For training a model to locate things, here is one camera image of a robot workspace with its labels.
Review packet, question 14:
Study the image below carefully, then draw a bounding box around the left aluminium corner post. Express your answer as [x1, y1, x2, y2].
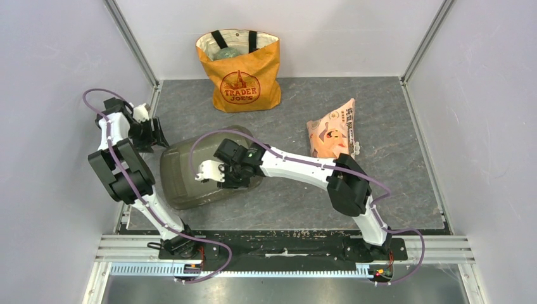
[103, 0, 160, 88]

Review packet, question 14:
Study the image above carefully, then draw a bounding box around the aluminium corner post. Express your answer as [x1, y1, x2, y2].
[103, 0, 160, 88]
[400, 0, 456, 86]

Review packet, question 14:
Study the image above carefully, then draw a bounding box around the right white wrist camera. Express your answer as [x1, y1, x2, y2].
[194, 160, 225, 182]

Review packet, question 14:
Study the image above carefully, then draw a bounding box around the right aluminium corner post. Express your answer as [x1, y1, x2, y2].
[400, 0, 456, 86]

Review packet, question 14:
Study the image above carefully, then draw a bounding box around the green bundle inside bag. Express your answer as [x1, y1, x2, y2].
[213, 47, 241, 61]

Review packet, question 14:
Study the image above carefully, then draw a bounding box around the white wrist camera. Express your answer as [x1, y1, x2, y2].
[132, 103, 151, 123]
[194, 160, 225, 182]

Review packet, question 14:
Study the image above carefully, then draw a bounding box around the pink litter bag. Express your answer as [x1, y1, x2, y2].
[306, 98, 360, 158]

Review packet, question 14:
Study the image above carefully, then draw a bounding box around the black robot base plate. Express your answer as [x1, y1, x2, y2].
[158, 228, 408, 274]

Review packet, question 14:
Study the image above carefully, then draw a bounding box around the orange Trader Joe's bag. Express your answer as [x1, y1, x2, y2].
[196, 29, 282, 113]

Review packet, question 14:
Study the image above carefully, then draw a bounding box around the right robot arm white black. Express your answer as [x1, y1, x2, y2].
[197, 139, 391, 259]

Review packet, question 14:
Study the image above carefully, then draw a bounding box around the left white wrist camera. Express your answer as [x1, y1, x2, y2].
[132, 103, 151, 123]

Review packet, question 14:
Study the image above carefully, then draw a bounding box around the grey translucent litter box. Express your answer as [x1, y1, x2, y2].
[160, 133, 262, 210]

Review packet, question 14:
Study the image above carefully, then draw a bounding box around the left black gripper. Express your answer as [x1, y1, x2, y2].
[127, 117, 170, 154]

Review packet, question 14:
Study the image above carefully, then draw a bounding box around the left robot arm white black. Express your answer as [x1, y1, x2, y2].
[88, 98, 199, 259]

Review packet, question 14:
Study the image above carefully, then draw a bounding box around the slotted cable duct rail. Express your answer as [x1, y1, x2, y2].
[109, 262, 372, 279]

